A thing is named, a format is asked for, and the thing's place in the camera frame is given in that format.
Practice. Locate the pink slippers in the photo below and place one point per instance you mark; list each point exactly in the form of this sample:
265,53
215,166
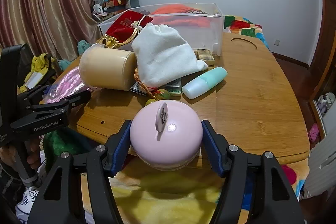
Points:
313,132

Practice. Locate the person's left hand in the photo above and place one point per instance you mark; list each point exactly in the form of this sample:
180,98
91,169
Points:
32,153

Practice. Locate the orange jacket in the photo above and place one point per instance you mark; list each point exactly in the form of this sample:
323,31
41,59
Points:
178,10

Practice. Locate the beige cylindrical jar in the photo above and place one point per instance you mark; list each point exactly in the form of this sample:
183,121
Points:
105,69

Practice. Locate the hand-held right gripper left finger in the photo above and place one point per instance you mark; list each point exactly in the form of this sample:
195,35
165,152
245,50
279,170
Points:
120,150

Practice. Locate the green cloth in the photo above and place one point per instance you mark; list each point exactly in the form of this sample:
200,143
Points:
63,145

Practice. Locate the clear plastic storage bin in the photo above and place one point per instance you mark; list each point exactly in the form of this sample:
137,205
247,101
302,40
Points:
183,29

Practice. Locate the striped pink curtain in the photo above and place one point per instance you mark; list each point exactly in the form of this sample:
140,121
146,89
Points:
47,3

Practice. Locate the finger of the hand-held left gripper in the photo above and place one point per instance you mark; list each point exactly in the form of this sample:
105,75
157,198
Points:
76,99
44,125

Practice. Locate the yellow cloth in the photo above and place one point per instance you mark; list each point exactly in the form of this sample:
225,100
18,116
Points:
39,62

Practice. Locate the round cosmetic jar with lid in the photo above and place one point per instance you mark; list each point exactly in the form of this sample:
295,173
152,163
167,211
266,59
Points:
168,145

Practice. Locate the small brown box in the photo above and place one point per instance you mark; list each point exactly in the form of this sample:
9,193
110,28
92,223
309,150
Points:
205,56

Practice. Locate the gold trophy figurine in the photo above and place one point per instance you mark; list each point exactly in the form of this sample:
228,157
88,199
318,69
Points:
126,24

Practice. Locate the green card box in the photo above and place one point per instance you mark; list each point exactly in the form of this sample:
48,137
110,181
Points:
174,88

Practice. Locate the white printed cloth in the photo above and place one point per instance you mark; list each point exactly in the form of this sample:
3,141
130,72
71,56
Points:
27,203

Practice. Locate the teal plush toy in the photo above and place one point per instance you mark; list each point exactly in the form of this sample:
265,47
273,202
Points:
84,46

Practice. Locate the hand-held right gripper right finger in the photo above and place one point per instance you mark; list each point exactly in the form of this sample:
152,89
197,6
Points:
212,148

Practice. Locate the teal and white bottle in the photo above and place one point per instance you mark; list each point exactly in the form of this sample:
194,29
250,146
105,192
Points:
202,83

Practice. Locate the wooden desk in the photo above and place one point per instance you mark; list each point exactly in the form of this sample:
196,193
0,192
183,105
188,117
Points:
249,98

